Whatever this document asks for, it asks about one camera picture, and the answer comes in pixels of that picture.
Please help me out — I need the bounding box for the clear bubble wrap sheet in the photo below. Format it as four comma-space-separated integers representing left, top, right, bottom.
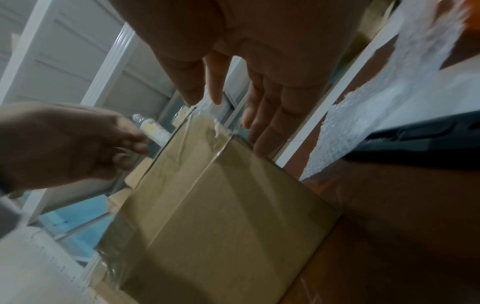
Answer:
299, 0, 474, 180

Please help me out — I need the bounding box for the person's right hand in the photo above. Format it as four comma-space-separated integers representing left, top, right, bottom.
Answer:
108, 0, 371, 158

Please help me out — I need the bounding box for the person's left hand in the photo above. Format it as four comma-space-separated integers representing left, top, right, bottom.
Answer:
0, 102, 151, 191

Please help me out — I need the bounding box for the green utility knife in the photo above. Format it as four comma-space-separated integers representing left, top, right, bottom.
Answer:
344, 111, 480, 167

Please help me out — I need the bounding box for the white paper sheet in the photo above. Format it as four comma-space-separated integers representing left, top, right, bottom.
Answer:
370, 56, 480, 134

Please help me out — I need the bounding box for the white metal shelf unit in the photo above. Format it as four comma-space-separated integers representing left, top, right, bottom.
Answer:
0, 0, 414, 283

